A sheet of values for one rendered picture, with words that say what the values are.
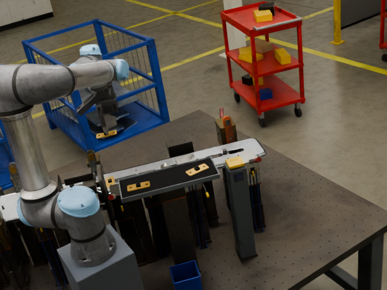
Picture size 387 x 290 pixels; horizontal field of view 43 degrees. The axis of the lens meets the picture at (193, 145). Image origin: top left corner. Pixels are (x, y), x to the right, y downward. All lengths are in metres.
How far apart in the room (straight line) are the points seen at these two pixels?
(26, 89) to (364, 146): 3.20
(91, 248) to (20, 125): 0.44
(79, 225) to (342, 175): 2.60
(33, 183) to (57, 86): 0.33
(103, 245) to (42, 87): 0.54
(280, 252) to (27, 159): 1.12
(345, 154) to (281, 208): 1.79
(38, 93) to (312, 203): 1.44
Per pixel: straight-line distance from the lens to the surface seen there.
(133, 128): 4.53
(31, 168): 1.58
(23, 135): 1.53
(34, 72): 1.43
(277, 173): 2.62
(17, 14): 10.13
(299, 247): 2.17
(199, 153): 2.28
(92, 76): 1.59
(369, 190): 3.70
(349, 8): 6.51
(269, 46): 4.77
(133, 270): 1.69
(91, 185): 1.93
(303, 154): 4.10
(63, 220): 1.59
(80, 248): 1.63
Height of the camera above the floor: 2.15
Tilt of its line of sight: 29 degrees down
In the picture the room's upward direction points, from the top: 10 degrees counter-clockwise
